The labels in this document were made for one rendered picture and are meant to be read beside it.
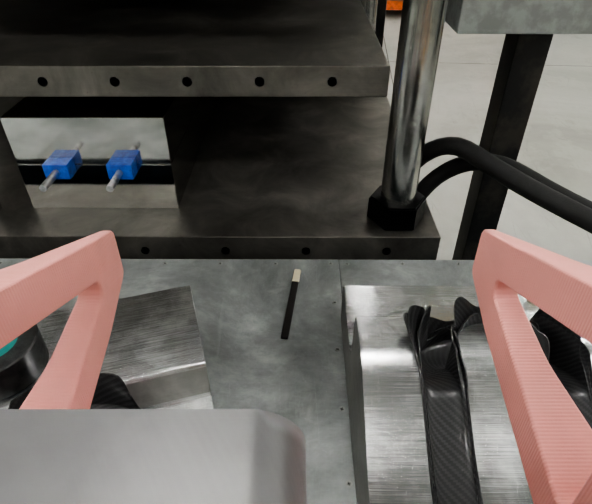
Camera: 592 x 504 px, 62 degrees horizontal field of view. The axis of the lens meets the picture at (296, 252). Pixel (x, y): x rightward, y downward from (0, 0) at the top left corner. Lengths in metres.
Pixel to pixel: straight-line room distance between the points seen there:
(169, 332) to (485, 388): 0.30
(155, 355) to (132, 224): 0.45
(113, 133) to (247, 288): 0.36
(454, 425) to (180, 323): 0.28
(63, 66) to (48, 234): 0.28
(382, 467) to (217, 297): 0.37
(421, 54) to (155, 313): 0.50
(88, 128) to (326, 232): 0.43
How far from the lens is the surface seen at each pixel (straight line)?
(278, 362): 0.62
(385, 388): 0.45
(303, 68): 0.82
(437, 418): 0.46
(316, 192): 0.97
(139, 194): 0.95
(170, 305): 0.55
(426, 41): 0.76
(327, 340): 0.65
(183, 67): 0.84
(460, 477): 0.46
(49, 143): 0.96
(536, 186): 0.79
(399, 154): 0.82
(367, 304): 0.61
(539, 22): 0.95
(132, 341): 0.52
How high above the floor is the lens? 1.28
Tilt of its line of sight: 37 degrees down
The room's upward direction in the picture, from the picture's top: straight up
